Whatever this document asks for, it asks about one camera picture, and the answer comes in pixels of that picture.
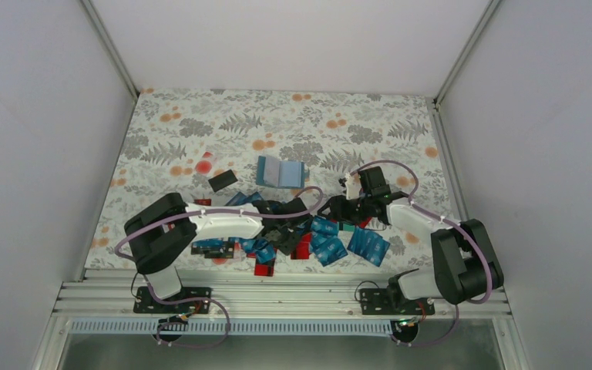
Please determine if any purple cable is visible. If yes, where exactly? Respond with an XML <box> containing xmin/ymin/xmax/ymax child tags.
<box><xmin>349</xmin><ymin>160</ymin><xmax>496</xmax><ymax>306</ymax></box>
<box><xmin>114</xmin><ymin>186</ymin><xmax>325</xmax><ymax>308</ymax></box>

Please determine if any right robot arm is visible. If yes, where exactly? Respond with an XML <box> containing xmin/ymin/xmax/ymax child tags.
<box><xmin>318</xmin><ymin>166</ymin><xmax>504</xmax><ymax>314</ymax></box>

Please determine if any red card front centre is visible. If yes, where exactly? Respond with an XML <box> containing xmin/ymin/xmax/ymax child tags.
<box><xmin>254</xmin><ymin>259</ymin><xmax>275</xmax><ymax>277</ymax></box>

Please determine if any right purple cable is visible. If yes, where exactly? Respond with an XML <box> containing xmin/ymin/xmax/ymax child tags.
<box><xmin>349</xmin><ymin>160</ymin><xmax>496</xmax><ymax>306</ymax></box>

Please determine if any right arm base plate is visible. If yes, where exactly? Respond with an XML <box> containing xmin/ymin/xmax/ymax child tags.
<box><xmin>357</xmin><ymin>288</ymin><xmax>436</xmax><ymax>316</ymax></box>

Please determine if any aluminium rail frame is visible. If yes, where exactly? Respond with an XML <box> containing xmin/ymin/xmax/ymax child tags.
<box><xmin>53</xmin><ymin>271</ymin><xmax>512</xmax><ymax>320</ymax></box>

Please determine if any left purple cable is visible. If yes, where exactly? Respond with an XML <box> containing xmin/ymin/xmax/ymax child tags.
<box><xmin>114</xmin><ymin>186</ymin><xmax>325</xmax><ymax>308</ymax></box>

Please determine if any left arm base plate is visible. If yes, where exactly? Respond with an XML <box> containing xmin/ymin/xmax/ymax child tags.
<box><xmin>133</xmin><ymin>286</ymin><xmax>212</xmax><ymax>315</ymax></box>

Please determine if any white red translucent card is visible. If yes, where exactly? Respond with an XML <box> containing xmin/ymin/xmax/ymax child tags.
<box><xmin>193</xmin><ymin>151</ymin><xmax>218</xmax><ymax>175</ymax></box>

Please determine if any floral patterned table mat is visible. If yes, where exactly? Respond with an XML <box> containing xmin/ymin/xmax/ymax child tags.
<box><xmin>86</xmin><ymin>89</ymin><xmax>456</xmax><ymax>270</ymax></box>

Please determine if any blue cards right stack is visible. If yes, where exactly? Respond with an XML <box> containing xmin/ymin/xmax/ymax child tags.
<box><xmin>347</xmin><ymin>228</ymin><xmax>391</xmax><ymax>267</ymax></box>

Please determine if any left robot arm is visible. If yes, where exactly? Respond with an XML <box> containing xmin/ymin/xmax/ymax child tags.
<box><xmin>115</xmin><ymin>193</ymin><xmax>311</xmax><ymax>312</ymax></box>

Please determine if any grey perforated cable duct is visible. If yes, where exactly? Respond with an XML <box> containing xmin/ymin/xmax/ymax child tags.
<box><xmin>67</xmin><ymin>318</ymin><xmax>392</xmax><ymax>337</ymax></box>

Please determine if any black card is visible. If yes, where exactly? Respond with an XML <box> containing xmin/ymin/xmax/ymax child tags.
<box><xmin>208</xmin><ymin>170</ymin><xmax>238</xmax><ymax>193</ymax></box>

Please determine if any blue leather card holder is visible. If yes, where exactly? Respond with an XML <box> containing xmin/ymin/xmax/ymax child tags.
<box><xmin>256</xmin><ymin>156</ymin><xmax>306</xmax><ymax>189</ymax></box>

